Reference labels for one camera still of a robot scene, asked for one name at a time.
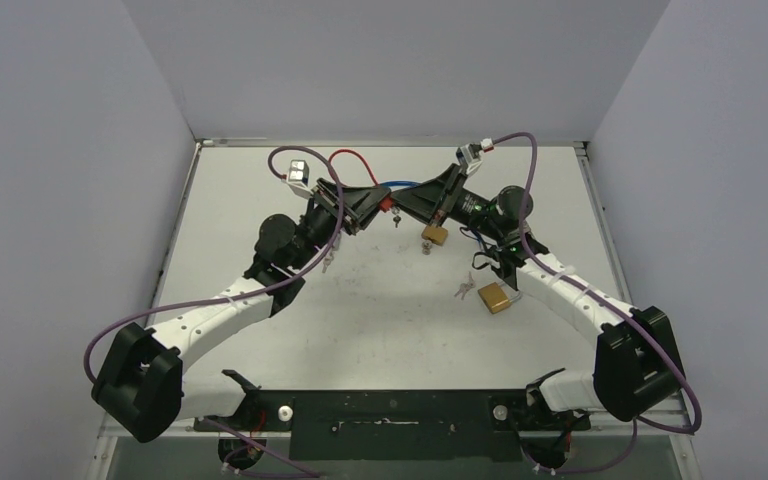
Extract red cable padlock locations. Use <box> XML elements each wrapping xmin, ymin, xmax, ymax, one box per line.
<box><xmin>328</xmin><ymin>148</ymin><xmax>393</xmax><ymax>212</ymax></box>

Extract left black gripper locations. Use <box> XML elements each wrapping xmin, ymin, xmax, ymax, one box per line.
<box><xmin>290</xmin><ymin>179</ymin><xmax>392</xmax><ymax>271</ymax></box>

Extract brass padlock long shackle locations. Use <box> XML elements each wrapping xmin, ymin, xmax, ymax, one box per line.
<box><xmin>421</xmin><ymin>225</ymin><xmax>449</xmax><ymax>246</ymax></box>

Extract purple cable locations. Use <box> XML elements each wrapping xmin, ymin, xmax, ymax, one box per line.
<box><xmin>489</xmin><ymin>132</ymin><xmax>703</xmax><ymax>436</ymax></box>
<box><xmin>83</xmin><ymin>145</ymin><xmax>347</xmax><ymax>386</ymax></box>

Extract loose silver keys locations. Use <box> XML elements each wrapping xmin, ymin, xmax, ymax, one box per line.
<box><xmin>454</xmin><ymin>272</ymin><xmax>476</xmax><ymax>300</ymax></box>

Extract blue lock keys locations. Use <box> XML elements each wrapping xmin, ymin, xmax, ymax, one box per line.
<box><xmin>321</xmin><ymin>248</ymin><xmax>337</xmax><ymax>274</ymax></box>

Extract brass padlock short shackle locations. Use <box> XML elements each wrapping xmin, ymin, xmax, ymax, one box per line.
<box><xmin>478</xmin><ymin>282</ymin><xmax>522</xmax><ymax>315</ymax></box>

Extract blue cable lock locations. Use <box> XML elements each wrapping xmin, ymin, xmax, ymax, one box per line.
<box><xmin>304</xmin><ymin>181</ymin><xmax>503</xmax><ymax>253</ymax></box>

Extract red lock keys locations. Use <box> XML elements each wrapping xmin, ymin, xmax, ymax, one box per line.
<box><xmin>391</xmin><ymin>207</ymin><xmax>401</xmax><ymax>227</ymax></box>

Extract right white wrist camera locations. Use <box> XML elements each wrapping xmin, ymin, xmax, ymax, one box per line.
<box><xmin>455</xmin><ymin>138</ymin><xmax>495</xmax><ymax>177</ymax></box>

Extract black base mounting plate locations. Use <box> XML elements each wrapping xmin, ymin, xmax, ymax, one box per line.
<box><xmin>218</xmin><ymin>388</ymin><xmax>591</xmax><ymax>462</ymax></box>

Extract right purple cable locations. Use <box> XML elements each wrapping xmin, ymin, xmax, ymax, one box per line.
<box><xmin>489</xmin><ymin>132</ymin><xmax>703</xmax><ymax>436</ymax></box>

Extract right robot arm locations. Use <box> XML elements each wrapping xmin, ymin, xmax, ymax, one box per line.
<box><xmin>391</xmin><ymin>165</ymin><xmax>683</xmax><ymax>429</ymax></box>

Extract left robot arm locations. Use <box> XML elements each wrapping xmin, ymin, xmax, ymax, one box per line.
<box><xmin>91</xmin><ymin>180</ymin><xmax>392</xmax><ymax>442</ymax></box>

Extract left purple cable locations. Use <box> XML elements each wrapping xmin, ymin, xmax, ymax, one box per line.
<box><xmin>83</xmin><ymin>145</ymin><xmax>347</xmax><ymax>386</ymax></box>

